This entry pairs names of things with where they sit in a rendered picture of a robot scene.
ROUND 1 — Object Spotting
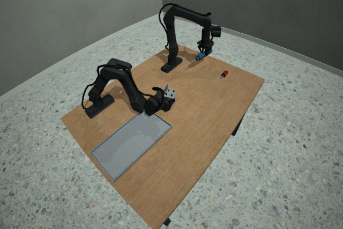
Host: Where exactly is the red screwdriver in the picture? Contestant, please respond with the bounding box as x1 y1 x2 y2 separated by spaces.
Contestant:
221 70 228 78

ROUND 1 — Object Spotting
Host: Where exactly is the grey l-shaped metal bracket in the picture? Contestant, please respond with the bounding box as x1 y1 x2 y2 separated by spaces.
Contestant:
163 83 177 99

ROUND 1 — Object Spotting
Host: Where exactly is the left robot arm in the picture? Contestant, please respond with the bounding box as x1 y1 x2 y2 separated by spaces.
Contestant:
161 6 221 71

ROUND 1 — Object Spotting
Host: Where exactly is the blue electric screwdriver barrel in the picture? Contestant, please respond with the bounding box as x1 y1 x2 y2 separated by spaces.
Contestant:
191 49 212 63

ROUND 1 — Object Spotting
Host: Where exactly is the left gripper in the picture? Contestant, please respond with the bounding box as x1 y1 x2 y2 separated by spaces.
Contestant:
197 37 214 56

